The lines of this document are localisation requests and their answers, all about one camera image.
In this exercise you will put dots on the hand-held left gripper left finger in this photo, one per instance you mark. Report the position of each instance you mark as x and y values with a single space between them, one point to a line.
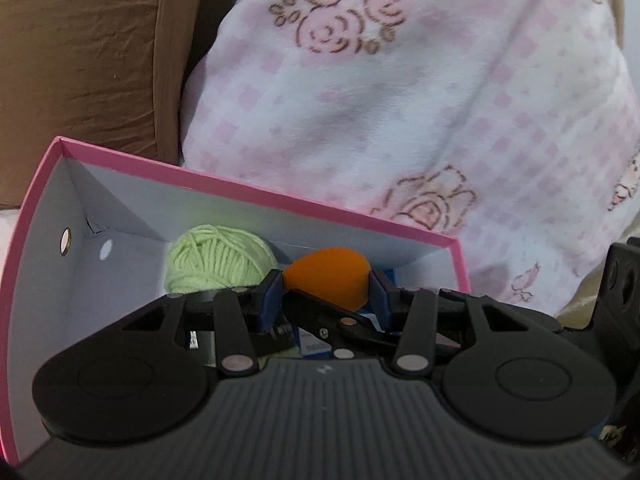
268 300

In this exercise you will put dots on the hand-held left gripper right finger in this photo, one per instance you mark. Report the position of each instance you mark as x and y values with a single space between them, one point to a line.
377 296

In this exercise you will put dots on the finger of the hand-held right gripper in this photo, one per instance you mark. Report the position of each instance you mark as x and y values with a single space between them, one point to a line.
310 312

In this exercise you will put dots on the blue snack packet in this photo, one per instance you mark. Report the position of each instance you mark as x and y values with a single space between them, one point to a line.
312 348

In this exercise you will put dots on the orange makeup sponge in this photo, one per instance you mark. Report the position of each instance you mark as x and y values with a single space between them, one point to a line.
325 275

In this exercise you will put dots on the green yarn ball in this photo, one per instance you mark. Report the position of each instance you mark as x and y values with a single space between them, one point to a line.
215 260

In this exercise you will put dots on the pink cardboard box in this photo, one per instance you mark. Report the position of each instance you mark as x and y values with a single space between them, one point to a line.
125 270

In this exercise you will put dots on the olive satin fabric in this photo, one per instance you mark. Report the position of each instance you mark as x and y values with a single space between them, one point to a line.
580 305

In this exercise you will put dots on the pink checkered floral blanket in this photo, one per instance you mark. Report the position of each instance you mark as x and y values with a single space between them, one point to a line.
400 110

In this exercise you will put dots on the brown embroidered pillow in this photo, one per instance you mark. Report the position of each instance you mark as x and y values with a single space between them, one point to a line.
75 60

